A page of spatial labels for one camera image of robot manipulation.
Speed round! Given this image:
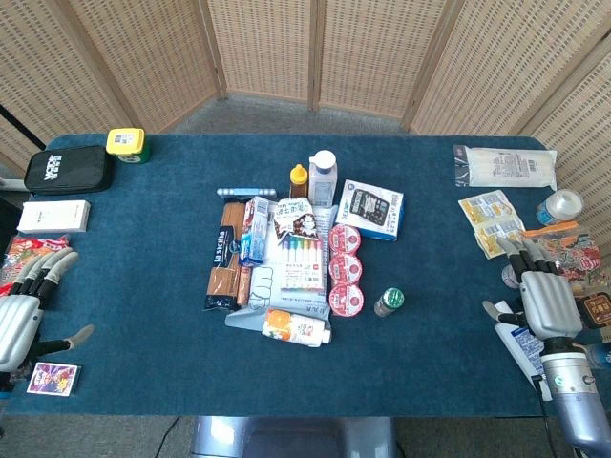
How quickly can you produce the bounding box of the brown packet with yellow label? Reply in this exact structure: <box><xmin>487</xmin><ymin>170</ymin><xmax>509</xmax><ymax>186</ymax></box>
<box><xmin>575</xmin><ymin>291</ymin><xmax>611</xmax><ymax>331</ymax></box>

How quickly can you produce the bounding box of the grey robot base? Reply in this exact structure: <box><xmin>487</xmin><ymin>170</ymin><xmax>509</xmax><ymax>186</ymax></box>
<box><xmin>190</xmin><ymin>415</ymin><xmax>398</xmax><ymax>458</ymax></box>

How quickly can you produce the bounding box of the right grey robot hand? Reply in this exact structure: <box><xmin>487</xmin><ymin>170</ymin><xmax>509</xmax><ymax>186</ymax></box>
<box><xmin>481</xmin><ymin>237</ymin><xmax>585</xmax><ymax>342</ymax></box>

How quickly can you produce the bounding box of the red snack bag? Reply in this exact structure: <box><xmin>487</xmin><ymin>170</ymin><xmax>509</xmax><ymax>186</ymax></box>
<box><xmin>0</xmin><ymin>234</ymin><xmax>71</xmax><ymax>297</ymax></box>

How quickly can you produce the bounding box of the coffee milk candy bag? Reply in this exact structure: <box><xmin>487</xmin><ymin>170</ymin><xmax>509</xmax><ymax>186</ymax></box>
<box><xmin>273</xmin><ymin>197</ymin><xmax>319</xmax><ymax>245</ymax></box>

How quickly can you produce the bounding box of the orange juice carton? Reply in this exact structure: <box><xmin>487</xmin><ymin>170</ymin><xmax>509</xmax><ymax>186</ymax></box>
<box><xmin>261</xmin><ymin>308</ymin><xmax>333</xmax><ymax>349</ymax></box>

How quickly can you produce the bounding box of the colourful snack bag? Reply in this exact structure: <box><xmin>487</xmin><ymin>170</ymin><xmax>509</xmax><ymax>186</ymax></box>
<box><xmin>522</xmin><ymin>220</ymin><xmax>603</xmax><ymax>288</ymax></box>

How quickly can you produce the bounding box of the white rectangular box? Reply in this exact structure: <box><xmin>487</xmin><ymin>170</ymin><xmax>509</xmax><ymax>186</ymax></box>
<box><xmin>16</xmin><ymin>199</ymin><xmax>92</xmax><ymax>234</ymax></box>

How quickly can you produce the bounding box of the clear bottle with barcode label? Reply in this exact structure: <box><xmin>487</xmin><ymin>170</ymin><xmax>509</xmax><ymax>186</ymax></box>
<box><xmin>373</xmin><ymin>286</ymin><xmax>406</xmax><ymax>318</ymax></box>

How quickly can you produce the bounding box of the light blue plastic case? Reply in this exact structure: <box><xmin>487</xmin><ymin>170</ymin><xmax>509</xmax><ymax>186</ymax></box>
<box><xmin>216</xmin><ymin>187</ymin><xmax>278</xmax><ymax>200</ymax></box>

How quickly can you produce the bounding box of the honey bottle with yellow cap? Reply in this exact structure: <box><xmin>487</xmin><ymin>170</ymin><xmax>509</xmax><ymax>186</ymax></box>
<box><xmin>288</xmin><ymin>163</ymin><xmax>308</xmax><ymax>198</ymax></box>

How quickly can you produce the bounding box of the dark spaghetti packet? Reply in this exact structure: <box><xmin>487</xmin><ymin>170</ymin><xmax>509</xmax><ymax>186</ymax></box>
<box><xmin>204</xmin><ymin>201</ymin><xmax>245</xmax><ymax>312</ymax></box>

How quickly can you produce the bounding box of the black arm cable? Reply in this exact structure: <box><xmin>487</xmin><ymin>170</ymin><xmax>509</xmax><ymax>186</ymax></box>
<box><xmin>531</xmin><ymin>374</ymin><xmax>559</xmax><ymax>458</ymax></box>

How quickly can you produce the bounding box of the pastel highlighter pen set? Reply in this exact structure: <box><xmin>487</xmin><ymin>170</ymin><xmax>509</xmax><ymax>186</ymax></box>
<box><xmin>280</xmin><ymin>237</ymin><xmax>327</xmax><ymax>294</ymax></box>

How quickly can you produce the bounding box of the green tub with yellow lid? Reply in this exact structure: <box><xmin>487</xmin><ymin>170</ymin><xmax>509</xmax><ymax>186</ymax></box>
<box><xmin>105</xmin><ymin>127</ymin><xmax>152</xmax><ymax>166</ymax></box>

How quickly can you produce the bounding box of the yellow sachet packet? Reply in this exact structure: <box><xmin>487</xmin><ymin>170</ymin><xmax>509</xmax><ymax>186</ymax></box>
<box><xmin>474</xmin><ymin>216</ymin><xmax>526</xmax><ymax>260</ymax></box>
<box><xmin>457</xmin><ymin>189</ymin><xmax>515</xmax><ymax>227</ymax></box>

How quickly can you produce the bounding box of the clear jar with white lid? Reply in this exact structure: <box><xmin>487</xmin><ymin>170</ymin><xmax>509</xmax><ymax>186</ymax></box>
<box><xmin>535</xmin><ymin>189</ymin><xmax>585</xmax><ymax>226</ymax></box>

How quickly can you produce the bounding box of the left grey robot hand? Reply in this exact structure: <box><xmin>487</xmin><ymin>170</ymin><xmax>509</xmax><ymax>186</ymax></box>
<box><xmin>0</xmin><ymin>246</ymin><xmax>95</xmax><ymax>374</ymax></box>

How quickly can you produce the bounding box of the clear bottle with blue cap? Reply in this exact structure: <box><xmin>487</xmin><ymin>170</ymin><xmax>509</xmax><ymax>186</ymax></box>
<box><xmin>307</xmin><ymin>150</ymin><xmax>339</xmax><ymax>208</ymax></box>

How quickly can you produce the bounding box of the blue white calculator box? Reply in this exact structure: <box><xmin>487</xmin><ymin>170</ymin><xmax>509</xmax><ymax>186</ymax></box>
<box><xmin>335</xmin><ymin>179</ymin><xmax>406</xmax><ymax>243</ymax></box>

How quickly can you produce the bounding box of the blue white toothpaste box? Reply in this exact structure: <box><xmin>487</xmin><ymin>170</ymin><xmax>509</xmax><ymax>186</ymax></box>
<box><xmin>238</xmin><ymin>196</ymin><xmax>273</xmax><ymax>267</ymax></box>

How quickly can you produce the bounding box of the black zip pouch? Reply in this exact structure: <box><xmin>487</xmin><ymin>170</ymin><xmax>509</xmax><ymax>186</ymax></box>
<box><xmin>23</xmin><ymin>145</ymin><xmax>115</xmax><ymax>196</ymax></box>

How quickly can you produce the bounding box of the red lidded cup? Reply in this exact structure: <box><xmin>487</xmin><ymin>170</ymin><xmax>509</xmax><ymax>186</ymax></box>
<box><xmin>327</xmin><ymin>223</ymin><xmax>363</xmax><ymax>255</ymax></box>
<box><xmin>328</xmin><ymin>283</ymin><xmax>367</xmax><ymax>319</ymax></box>
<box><xmin>327</xmin><ymin>252</ymin><xmax>364</xmax><ymax>286</ymax></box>

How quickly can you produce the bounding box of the white blue tube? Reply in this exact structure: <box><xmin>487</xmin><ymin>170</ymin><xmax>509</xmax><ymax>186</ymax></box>
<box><xmin>494</xmin><ymin>322</ymin><xmax>551</xmax><ymax>388</ymax></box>

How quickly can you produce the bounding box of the large white plastic bag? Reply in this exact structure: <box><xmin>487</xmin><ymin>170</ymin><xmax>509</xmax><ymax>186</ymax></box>
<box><xmin>223</xmin><ymin>199</ymin><xmax>338</xmax><ymax>331</ymax></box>

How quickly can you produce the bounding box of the blue table cloth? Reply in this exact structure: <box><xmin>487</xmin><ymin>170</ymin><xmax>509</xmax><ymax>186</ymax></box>
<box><xmin>3</xmin><ymin>134</ymin><xmax>611</xmax><ymax>418</ymax></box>

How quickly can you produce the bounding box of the purple card deck box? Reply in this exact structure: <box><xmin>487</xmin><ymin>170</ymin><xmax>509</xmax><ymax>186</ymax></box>
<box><xmin>26</xmin><ymin>361</ymin><xmax>82</xmax><ymax>397</ymax></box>

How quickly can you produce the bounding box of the woven folding screen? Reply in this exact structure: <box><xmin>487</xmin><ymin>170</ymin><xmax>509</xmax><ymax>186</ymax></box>
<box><xmin>0</xmin><ymin>0</ymin><xmax>611</xmax><ymax>239</ymax></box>

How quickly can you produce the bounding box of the sausage stick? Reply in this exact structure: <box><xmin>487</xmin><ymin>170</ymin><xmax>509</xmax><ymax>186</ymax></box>
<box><xmin>236</xmin><ymin>265</ymin><xmax>253</xmax><ymax>307</ymax></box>

